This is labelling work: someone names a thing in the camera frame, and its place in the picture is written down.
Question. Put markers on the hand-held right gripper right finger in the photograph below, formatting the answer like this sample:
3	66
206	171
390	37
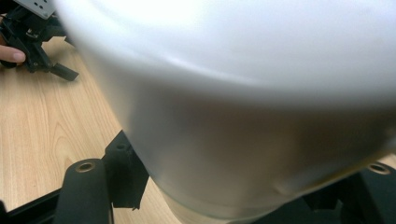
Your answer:
333	194

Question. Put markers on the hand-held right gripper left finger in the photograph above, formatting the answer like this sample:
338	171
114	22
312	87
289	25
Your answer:
126	174

